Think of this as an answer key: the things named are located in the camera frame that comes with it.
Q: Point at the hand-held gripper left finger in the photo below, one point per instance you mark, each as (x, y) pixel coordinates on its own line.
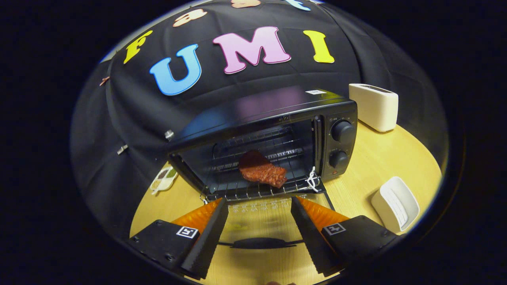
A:
(210, 237)

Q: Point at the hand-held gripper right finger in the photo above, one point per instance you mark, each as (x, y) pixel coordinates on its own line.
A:
(309, 237)

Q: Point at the brown meat slice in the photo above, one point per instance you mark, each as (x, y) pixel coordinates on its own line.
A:
(261, 170)

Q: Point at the black toaster oven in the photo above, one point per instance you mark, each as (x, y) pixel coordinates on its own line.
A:
(253, 111)

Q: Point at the white pop-up toaster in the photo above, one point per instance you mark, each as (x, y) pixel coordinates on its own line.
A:
(376, 107)

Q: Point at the white divided plate with grains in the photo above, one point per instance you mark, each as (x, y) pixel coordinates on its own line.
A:
(163, 180)

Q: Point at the small white dish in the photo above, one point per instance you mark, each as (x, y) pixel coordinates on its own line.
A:
(396, 204)

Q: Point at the clear plastic water bottle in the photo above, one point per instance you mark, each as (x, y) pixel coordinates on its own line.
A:
(169, 135)

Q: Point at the silver clip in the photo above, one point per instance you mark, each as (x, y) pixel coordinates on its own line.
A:
(122, 149)

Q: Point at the black backdrop cloth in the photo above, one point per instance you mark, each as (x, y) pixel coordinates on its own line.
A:
(138, 111)

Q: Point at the copper clip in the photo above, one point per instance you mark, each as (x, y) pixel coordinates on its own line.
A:
(104, 80)

